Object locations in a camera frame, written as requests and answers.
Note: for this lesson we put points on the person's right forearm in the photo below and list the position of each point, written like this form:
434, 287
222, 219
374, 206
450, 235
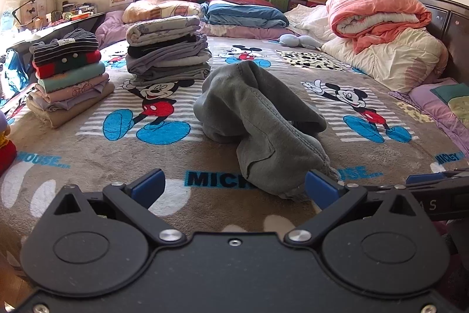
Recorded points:
454, 236

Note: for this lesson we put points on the stack of grey folded clothes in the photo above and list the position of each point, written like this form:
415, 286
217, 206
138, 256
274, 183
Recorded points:
165, 56

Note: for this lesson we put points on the white quilt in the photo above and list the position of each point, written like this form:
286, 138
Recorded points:
311, 19

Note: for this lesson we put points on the black desk lamp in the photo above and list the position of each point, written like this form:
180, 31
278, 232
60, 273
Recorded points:
24, 7

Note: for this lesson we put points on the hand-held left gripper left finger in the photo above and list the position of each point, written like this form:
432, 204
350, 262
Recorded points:
148, 186

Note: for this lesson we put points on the dark wooden headboard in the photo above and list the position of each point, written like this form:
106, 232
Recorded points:
454, 27

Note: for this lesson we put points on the cartoon mouse printed blanket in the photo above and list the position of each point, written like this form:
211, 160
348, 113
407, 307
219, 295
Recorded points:
110, 159

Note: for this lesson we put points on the stack of colourful folded clothes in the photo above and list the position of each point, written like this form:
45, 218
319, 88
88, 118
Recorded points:
69, 78

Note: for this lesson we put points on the yellow cartoon print pillow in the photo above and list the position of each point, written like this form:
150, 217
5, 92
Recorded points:
161, 9

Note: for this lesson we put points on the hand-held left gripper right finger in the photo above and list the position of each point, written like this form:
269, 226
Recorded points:
322, 188

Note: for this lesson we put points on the dark desk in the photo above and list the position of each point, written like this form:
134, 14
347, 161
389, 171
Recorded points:
73, 25

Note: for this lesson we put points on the lilac bed sheet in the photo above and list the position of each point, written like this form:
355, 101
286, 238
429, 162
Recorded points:
110, 29

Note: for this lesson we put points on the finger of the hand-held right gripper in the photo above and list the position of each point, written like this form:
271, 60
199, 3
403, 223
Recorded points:
425, 178

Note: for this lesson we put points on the pile of small desk items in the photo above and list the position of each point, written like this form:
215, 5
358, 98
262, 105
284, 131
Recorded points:
73, 10

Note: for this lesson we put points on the pink orange quilt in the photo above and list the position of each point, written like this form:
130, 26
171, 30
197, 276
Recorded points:
373, 5

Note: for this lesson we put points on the red yellow plush toy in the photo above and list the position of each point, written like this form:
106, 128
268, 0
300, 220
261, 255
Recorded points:
6, 151

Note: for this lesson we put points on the pink lilac pillow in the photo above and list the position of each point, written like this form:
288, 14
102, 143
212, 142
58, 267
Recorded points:
234, 31

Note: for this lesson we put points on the blue folded blanket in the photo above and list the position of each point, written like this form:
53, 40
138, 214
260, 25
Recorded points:
242, 14

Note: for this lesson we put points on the light blue plush toy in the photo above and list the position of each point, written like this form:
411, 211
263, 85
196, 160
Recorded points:
300, 41

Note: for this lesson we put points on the grey sweatpants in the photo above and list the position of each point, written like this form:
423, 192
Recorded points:
256, 115

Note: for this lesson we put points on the wall socket panel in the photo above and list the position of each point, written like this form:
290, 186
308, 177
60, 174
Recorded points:
36, 7

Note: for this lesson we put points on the blue white plastic bag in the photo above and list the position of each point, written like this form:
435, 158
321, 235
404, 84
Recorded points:
5, 19

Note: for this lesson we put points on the cream quilt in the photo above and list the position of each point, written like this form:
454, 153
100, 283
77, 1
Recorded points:
395, 56

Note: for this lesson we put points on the purple pillow with green cloth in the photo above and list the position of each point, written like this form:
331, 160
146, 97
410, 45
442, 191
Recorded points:
432, 104

